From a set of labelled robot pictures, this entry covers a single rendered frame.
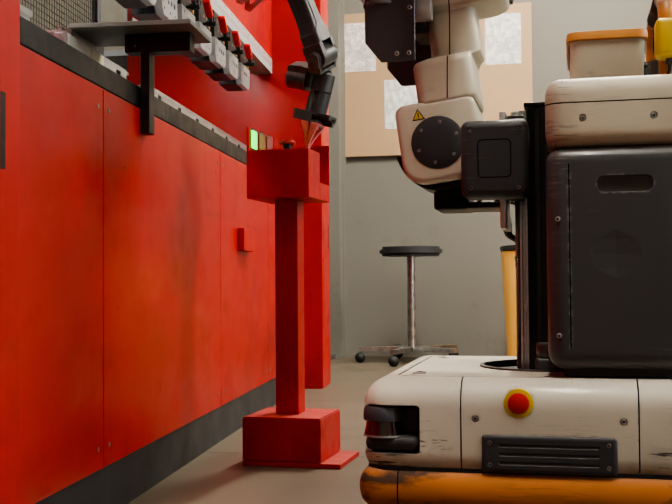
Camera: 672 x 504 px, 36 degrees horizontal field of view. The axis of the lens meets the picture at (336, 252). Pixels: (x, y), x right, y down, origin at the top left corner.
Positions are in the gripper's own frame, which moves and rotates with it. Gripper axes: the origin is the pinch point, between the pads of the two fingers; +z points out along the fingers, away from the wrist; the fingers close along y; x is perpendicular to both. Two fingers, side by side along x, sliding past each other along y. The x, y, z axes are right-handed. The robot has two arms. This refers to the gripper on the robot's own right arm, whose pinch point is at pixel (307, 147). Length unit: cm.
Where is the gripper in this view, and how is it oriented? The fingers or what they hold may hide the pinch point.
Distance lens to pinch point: 269.4
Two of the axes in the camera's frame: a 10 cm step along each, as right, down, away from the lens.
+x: -2.5, -0.2, -9.7
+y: -9.4, -2.4, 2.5
